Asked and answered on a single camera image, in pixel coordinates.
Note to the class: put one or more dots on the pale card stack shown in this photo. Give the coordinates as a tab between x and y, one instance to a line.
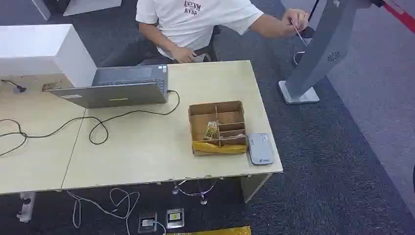
232	136

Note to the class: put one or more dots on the small brown sticker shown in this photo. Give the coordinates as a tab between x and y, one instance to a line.
50	86

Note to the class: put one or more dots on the person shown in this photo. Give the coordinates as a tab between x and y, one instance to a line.
194	22

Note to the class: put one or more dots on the yellow tape strip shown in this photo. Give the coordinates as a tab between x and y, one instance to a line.
217	149

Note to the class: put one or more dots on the thin white stick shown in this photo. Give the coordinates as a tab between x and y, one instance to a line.
298	33

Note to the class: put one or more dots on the grey laptop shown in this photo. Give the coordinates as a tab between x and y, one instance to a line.
129	92

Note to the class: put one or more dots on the white partition box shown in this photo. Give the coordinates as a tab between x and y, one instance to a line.
35	48

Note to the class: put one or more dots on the white furniture base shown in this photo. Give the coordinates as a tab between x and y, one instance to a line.
77	6

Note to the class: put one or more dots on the white desk leg bracket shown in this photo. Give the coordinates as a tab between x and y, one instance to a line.
26	207

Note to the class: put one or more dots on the grey stand with base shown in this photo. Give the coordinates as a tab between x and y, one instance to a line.
321	48

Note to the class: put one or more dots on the floor socket with yellow label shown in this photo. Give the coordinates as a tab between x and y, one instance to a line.
175	218

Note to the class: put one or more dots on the wooden compartment box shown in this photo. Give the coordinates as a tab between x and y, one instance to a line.
207	125

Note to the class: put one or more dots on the grey card reader device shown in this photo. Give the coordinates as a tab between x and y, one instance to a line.
260	149

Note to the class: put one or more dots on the floor socket with plug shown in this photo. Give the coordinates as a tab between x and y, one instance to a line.
147	223

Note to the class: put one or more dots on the black plug on desk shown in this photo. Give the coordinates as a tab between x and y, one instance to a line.
16	86

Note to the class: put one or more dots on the yellow bag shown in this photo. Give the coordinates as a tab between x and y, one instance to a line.
214	231

